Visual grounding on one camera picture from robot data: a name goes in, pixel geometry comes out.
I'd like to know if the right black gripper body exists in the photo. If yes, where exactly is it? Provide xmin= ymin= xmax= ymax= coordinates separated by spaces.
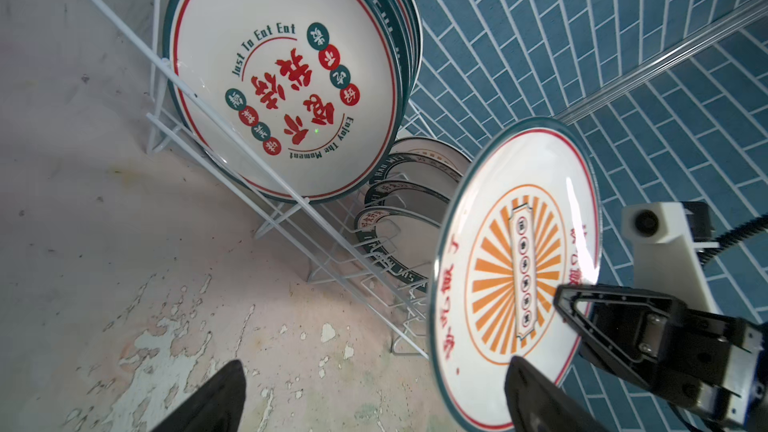
xmin=635 ymin=300 xmax=767 ymax=431

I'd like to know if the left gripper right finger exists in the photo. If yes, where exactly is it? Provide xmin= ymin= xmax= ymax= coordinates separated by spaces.
xmin=504 ymin=356 xmax=606 ymax=432

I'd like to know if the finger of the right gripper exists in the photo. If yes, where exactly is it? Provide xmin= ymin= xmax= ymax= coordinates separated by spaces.
xmin=554 ymin=285 xmax=684 ymax=384

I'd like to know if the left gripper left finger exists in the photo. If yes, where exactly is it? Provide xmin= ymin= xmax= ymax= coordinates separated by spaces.
xmin=152 ymin=359 xmax=246 ymax=432

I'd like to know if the small orange sunburst plate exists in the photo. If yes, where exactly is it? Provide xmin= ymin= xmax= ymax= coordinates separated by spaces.
xmin=428 ymin=117 xmax=602 ymax=431

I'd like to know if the white wire dish rack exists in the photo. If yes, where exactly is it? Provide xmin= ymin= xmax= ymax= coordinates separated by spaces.
xmin=80 ymin=0 xmax=469 ymax=359

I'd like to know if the small green-rim plate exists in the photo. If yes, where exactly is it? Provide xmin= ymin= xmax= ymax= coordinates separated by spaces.
xmin=365 ymin=179 xmax=450 ymax=223
xmin=369 ymin=153 xmax=462 ymax=197
xmin=354 ymin=206 xmax=440 ymax=293

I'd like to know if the front large red-lettered plate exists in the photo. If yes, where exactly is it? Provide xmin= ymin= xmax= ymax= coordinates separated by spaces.
xmin=163 ymin=0 xmax=403 ymax=202

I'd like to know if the large red-lettered plate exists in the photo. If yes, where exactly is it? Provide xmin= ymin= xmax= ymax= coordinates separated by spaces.
xmin=347 ymin=0 xmax=420 ymax=103
xmin=365 ymin=0 xmax=425 ymax=91
xmin=163 ymin=0 xmax=403 ymax=202

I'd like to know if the back large red-lettered plate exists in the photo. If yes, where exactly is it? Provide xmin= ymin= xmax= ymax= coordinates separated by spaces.
xmin=365 ymin=0 xmax=425 ymax=91

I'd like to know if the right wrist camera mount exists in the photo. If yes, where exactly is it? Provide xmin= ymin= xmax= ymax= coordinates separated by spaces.
xmin=621 ymin=202 xmax=721 ymax=314

